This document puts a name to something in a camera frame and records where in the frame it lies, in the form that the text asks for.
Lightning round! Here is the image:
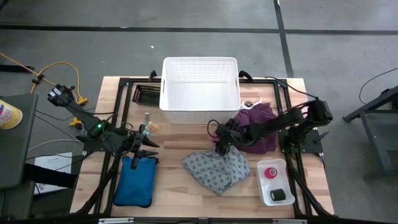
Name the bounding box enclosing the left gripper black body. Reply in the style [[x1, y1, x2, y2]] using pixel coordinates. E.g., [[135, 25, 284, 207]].
[[123, 123, 147, 170]]

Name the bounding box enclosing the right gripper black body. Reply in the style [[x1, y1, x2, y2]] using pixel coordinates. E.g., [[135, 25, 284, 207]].
[[214, 119, 247, 157]]

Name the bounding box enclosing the purple cloth garment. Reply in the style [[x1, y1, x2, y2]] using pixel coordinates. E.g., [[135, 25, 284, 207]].
[[214, 102, 279, 155]]

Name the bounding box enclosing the grey patterned hospital gown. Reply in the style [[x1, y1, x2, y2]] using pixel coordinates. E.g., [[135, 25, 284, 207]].
[[182, 145, 251, 196]]

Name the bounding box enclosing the red bandage roll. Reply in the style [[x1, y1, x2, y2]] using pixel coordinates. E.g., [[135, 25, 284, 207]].
[[264, 167, 279, 180]]

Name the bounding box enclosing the black bandage roll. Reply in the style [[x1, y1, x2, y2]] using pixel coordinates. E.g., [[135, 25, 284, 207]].
[[269, 188, 286, 202]]

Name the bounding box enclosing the white plastic woven basket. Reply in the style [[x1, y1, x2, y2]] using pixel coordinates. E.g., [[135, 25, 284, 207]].
[[159, 56, 241, 125]]

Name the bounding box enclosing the clear plastic bin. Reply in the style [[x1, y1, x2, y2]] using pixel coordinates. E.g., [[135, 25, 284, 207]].
[[256, 158, 295, 207]]

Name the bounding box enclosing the blue zipper pouch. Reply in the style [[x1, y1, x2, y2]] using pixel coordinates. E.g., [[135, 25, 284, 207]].
[[113, 155, 159, 208]]

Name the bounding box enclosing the small black mesh tray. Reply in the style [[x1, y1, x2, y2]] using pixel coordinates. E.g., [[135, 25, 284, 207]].
[[132, 84, 161, 107]]

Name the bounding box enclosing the yellow clamp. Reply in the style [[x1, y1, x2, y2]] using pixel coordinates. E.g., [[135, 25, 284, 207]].
[[68, 116, 83, 130]]

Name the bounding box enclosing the white paper sheet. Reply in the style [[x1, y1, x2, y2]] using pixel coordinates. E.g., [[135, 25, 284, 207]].
[[33, 151, 73, 195]]

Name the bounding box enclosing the grey side table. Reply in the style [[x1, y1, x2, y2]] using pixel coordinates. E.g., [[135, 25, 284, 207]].
[[0, 93, 39, 190]]

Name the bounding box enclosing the yellow white wipes canister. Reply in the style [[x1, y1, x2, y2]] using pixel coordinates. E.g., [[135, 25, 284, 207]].
[[0, 99, 24, 130]]

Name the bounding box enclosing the black metal side table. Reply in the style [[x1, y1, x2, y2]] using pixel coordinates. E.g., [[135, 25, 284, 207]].
[[343, 84, 398, 182]]

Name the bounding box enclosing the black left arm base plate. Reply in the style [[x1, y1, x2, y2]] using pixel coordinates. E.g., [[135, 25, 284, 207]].
[[76, 133, 128, 153]]

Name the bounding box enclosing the black metal table frame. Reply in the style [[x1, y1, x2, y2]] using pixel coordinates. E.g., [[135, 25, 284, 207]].
[[70, 76, 335, 218]]

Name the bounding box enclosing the silver metal bracket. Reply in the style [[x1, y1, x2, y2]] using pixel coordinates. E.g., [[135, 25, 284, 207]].
[[272, 218, 308, 224], [98, 217, 135, 224]]

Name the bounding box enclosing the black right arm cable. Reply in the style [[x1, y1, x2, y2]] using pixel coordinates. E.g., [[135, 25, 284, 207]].
[[264, 75, 318, 100]]

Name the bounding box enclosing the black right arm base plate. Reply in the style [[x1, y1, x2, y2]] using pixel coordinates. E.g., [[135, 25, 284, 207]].
[[278, 129, 330, 155]]

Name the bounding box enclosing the grey floor cable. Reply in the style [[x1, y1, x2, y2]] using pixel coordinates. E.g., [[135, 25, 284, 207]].
[[27, 138, 85, 152]]

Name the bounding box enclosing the yellow extension cable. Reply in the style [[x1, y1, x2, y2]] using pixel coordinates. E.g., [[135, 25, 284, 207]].
[[0, 52, 90, 106]]

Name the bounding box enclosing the black floor strap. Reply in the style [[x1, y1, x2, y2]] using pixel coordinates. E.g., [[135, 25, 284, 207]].
[[0, 64, 35, 73]]

